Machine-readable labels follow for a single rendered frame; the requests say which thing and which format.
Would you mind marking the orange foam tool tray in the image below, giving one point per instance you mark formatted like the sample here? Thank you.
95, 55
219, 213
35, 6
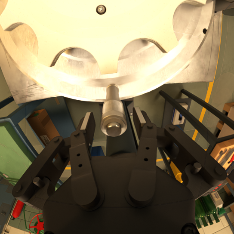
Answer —
223, 153

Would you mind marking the green glass bottles crate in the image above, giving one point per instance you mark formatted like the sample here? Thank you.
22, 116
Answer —
206, 206

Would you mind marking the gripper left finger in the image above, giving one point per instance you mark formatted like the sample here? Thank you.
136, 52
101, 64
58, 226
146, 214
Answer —
82, 173

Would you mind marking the red fire extinguisher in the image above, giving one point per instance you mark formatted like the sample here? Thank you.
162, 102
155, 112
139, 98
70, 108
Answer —
18, 208

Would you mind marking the silver cross-head screw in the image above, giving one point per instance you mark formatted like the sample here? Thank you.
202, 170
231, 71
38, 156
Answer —
101, 9

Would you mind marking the white labelled box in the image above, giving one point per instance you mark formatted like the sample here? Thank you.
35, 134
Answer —
216, 198

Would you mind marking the brown cardboard box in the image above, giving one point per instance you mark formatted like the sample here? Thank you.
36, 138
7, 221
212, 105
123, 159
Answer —
42, 124

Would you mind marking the stacked brown cardboard boxes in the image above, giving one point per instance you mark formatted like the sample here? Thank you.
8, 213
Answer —
226, 126

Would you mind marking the cream star wheel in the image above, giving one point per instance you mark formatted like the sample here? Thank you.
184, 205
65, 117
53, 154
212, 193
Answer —
91, 36

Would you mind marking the silver locking plunger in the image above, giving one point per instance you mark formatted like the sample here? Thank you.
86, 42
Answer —
113, 113

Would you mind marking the grey control box with switch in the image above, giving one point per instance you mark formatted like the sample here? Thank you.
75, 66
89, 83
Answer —
180, 115

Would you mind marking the green cabinet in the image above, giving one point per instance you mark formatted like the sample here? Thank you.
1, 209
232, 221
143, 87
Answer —
12, 151

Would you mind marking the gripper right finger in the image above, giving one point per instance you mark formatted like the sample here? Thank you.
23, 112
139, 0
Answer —
146, 173

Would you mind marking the yellow block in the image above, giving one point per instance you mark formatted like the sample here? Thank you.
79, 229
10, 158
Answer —
176, 173

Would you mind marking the black tube rail frame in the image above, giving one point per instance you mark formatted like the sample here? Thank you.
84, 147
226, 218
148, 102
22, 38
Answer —
193, 118

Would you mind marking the silver round turret plate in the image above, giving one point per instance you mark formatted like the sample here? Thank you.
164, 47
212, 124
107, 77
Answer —
73, 82

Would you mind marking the silver square base plate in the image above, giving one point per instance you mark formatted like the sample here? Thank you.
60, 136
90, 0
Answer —
206, 64

